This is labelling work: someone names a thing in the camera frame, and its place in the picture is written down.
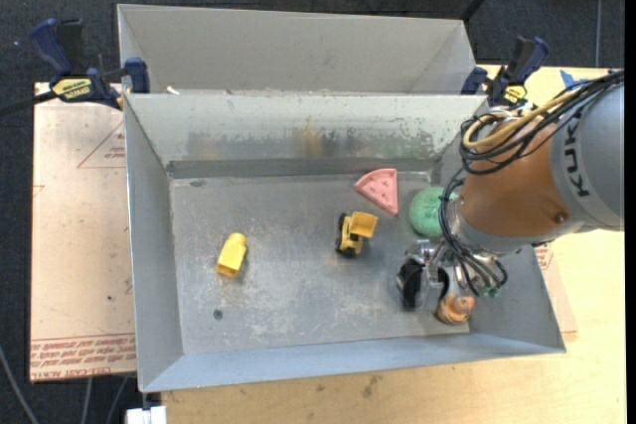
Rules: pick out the black round object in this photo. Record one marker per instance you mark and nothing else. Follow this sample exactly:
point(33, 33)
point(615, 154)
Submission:
point(411, 283)

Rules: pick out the orange-brown toy animal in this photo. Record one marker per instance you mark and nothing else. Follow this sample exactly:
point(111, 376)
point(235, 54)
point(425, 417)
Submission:
point(453, 308)

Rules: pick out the green ball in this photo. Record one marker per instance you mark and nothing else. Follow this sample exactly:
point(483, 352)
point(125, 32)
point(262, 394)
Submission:
point(425, 213)

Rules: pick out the yellow toy loader truck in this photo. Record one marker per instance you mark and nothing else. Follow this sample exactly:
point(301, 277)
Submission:
point(355, 233)

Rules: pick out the pink toy watermelon slice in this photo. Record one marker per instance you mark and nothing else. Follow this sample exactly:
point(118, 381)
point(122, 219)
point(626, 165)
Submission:
point(381, 189)

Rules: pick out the grey metal bin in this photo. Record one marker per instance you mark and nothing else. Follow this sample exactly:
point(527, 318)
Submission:
point(298, 293)

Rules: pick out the yellow toy block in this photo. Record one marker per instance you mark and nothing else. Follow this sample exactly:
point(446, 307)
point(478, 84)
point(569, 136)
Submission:
point(232, 255)

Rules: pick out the brown cardboard board, red print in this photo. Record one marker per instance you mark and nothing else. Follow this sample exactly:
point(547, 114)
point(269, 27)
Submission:
point(74, 233)

